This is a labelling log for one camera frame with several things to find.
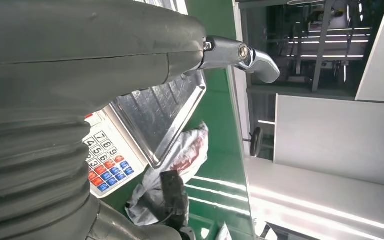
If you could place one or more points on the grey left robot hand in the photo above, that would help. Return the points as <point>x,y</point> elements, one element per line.
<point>79,49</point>

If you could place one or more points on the grey parcel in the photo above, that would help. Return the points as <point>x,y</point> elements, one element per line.
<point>188,149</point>

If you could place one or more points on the green conveyor belt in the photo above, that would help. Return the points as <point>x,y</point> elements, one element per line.
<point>216,109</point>

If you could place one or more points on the electronic scale with steel tray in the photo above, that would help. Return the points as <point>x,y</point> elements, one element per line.
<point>112,159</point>

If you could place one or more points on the dark green table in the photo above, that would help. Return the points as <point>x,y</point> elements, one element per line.
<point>119,202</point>

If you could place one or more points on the metal shelf rack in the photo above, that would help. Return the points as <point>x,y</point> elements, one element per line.
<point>324,39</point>

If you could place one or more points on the large white panel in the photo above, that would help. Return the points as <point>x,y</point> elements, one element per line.
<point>337,139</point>

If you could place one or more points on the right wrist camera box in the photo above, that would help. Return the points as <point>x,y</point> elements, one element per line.
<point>173,195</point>

